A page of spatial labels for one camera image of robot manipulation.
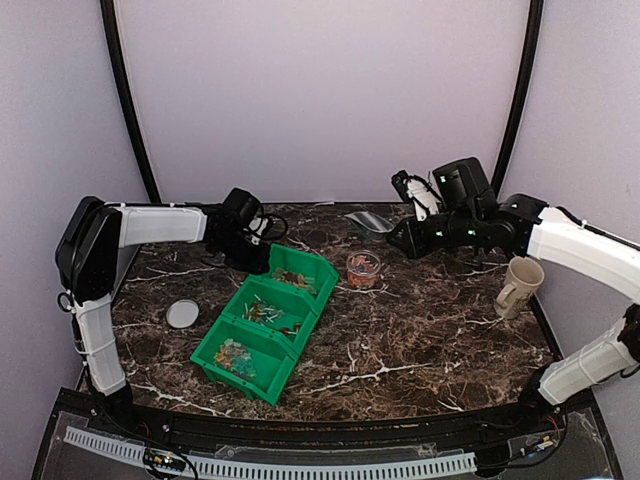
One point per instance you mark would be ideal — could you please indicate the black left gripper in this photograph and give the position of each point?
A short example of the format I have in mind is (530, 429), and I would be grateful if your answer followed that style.
(258, 264)

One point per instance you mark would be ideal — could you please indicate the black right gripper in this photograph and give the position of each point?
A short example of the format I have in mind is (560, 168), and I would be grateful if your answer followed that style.
(413, 246)

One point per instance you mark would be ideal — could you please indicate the green three-compartment candy bin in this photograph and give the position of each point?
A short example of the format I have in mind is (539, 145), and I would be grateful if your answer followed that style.
(256, 342)

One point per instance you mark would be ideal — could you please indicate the silver metal scoop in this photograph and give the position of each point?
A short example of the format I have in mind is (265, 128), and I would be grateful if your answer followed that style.
(372, 226)

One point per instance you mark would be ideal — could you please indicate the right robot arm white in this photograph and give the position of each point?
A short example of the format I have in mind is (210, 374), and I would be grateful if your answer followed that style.
(589, 295)

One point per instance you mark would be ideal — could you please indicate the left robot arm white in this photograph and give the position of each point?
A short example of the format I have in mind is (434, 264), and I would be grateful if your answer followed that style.
(88, 251)

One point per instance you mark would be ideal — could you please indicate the lollipop candies pile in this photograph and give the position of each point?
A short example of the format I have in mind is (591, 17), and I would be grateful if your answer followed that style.
(262, 313)

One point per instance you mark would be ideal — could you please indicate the yellow-green gummy candies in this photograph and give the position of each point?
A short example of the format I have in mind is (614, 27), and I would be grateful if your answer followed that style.
(297, 280)

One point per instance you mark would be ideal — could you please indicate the red-orange gummy candies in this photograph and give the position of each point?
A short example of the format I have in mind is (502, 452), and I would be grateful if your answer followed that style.
(236, 359)

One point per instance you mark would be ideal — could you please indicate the beige ceramic mug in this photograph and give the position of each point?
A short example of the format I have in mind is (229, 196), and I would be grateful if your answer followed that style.
(522, 279)

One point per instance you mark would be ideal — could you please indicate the white round lid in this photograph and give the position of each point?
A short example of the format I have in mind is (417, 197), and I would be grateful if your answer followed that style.
(182, 314)

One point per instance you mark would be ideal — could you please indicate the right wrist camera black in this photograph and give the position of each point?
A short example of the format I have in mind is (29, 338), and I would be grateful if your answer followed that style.
(460, 185)

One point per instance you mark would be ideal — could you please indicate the black front rail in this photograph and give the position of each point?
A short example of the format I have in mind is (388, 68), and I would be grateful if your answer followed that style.
(482, 429)

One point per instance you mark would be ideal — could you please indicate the white slotted cable duct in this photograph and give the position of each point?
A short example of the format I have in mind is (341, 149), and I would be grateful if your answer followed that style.
(250, 463)

